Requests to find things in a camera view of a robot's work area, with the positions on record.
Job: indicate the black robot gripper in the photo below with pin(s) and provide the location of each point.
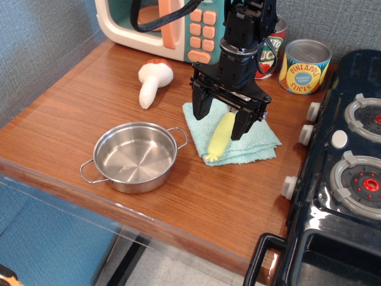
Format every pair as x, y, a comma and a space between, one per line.
232, 81

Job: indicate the silver metal pot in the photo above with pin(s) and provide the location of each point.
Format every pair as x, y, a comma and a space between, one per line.
135, 158

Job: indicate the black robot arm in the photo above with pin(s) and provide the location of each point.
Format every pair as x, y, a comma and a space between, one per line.
248, 24

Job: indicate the teal toy microwave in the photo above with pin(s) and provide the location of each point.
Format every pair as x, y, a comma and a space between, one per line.
194, 37

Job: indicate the light blue folded cloth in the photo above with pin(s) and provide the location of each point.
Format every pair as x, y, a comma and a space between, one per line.
258, 144

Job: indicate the tomato sauce can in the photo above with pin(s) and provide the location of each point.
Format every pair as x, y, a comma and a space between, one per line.
268, 61

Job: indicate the white and brown toy mushroom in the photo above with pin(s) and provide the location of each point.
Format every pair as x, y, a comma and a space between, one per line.
155, 73

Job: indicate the white stove knob middle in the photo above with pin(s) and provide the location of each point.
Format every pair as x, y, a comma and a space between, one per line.
305, 134

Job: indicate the white stove knob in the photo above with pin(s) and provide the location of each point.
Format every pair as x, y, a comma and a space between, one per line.
305, 134
313, 111
288, 187

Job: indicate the white stove knob top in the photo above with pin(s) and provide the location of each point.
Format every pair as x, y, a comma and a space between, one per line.
313, 111

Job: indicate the pineapple slices can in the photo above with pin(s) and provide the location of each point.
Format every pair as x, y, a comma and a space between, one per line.
304, 66

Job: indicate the white stove knob bottom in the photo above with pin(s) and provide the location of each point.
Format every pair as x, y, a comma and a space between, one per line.
288, 187

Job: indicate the black toy stove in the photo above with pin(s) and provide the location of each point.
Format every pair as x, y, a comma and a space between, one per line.
333, 223

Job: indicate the spoon with yellow handle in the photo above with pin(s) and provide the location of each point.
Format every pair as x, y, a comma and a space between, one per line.
221, 137

